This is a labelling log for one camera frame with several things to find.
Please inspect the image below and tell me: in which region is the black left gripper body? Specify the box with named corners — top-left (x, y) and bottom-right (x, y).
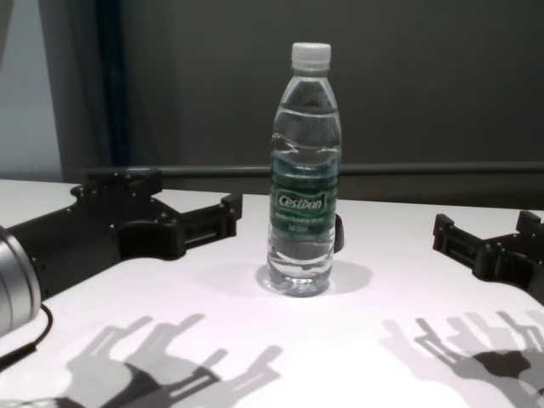
top-left (8, 182), bottom-right (184, 298)

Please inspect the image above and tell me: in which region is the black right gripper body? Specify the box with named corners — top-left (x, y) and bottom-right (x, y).
top-left (475, 231), bottom-right (544, 307)

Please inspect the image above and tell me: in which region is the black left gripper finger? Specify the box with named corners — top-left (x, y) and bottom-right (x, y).
top-left (87, 168), bottom-right (165, 201)
top-left (159, 193), bottom-right (244, 252)

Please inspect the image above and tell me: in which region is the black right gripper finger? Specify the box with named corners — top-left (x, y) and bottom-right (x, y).
top-left (514, 210), bottom-right (544, 239)
top-left (432, 213), bottom-right (490, 269)

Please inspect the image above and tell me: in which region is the clear water bottle green label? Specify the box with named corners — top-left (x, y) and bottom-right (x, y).
top-left (266, 41), bottom-right (343, 298)

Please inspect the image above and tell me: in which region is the green YES button black base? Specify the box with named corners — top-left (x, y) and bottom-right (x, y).
top-left (333, 214), bottom-right (346, 254)

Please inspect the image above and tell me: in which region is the thin grey horizontal rail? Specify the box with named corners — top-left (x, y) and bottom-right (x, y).
top-left (87, 164), bottom-right (544, 179)

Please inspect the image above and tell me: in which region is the dark vertical frame post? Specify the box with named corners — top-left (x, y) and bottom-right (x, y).
top-left (95, 0), bottom-right (128, 171)

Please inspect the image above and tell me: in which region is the thin left wrist cable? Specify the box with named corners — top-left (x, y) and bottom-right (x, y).
top-left (0, 303), bottom-right (54, 362)

